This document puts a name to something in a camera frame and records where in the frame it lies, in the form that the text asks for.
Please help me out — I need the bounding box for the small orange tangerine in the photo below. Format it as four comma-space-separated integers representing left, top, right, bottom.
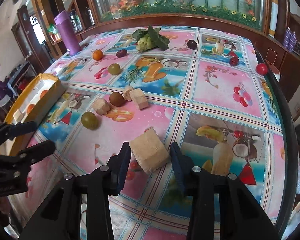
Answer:
92, 49, 104, 61

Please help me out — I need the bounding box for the colourful fruit print tablecloth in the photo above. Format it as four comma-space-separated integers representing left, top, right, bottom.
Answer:
14, 25, 287, 240

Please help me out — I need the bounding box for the purple spray can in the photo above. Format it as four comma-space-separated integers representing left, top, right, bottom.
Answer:
282, 27, 291, 48
288, 31, 297, 52

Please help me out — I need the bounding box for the dark red date fruit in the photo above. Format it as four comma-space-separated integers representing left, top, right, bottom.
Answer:
116, 49, 127, 58

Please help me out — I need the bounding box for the green custard apple with leaves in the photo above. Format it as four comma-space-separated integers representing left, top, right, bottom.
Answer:
132, 25, 170, 52

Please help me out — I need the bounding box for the purple thermos bottle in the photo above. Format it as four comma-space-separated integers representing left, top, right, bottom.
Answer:
54, 10, 82, 56

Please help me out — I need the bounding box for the bright red tomato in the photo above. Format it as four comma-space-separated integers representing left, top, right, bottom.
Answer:
255, 63, 268, 76

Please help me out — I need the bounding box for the green round fruit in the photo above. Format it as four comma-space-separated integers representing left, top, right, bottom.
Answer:
81, 112, 99, 131
108, 63, 121, 75

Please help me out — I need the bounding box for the small beige cake piece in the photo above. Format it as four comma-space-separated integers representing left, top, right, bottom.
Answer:
92, 98, 111, 115

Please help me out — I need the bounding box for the dark purple plum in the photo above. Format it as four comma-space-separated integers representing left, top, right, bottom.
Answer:
187, 40, 198, 50

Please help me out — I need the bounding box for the green round fruit far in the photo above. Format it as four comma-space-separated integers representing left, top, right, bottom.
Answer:
108, 63, 121, 75

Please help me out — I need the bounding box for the large beige sponge cake piece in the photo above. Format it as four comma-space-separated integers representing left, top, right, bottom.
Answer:
129, 127, 170, 174

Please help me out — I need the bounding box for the smaller orange tangerine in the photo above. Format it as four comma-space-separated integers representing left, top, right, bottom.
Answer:
27, 103, 35, 115

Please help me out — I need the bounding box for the dark red cherry fruit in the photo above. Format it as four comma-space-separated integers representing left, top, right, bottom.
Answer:
229, 57, 239, 66

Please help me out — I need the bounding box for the purple spray can right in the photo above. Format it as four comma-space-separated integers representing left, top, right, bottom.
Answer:
288, 31, 297, 52

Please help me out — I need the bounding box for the green round fruit near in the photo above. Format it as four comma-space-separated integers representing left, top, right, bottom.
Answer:
81, 112, 99, 131

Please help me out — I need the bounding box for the beige cake roll slice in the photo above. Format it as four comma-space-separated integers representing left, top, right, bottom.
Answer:
123, 86, 149, 110

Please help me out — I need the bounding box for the brown round fruit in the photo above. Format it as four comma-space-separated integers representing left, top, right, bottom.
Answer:
109, 92, 126, 107

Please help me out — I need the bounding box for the large orange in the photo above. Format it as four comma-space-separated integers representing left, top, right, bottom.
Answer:
40, 89, 49, 99

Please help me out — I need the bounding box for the purple spray can left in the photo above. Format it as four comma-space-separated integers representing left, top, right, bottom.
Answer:
282, 27, 291, 48

